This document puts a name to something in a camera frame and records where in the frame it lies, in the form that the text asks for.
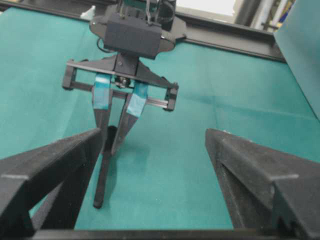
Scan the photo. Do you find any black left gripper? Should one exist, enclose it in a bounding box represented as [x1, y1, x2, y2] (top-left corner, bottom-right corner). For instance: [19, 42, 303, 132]
[62, 53, 179, 155]

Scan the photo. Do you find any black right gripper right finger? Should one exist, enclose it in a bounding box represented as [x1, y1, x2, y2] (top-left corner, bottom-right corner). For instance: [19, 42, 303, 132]
[205, 128, 320, 240]

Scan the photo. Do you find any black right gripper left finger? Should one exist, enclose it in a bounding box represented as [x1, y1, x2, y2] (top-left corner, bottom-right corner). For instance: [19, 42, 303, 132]
[0, 128, 101, 239]

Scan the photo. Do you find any black velcro strap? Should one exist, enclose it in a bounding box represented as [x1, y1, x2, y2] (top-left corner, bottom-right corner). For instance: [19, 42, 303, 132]
[92, 125, 118, 210]

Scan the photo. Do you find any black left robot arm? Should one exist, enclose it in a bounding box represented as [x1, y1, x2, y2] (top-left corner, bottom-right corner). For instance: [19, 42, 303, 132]
[62, 0, 179, 155]

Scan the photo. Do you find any green table cloth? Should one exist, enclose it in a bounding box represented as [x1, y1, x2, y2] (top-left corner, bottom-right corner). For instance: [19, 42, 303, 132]
[0, 8, 320, 230]

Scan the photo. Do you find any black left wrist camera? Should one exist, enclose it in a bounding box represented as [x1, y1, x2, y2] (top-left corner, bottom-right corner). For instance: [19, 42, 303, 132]
[103, 13, 162, 59]

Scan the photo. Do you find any black aluminium frame rail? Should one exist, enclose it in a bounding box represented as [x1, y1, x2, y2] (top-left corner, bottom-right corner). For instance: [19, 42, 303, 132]
[0, 0, 286, 63]

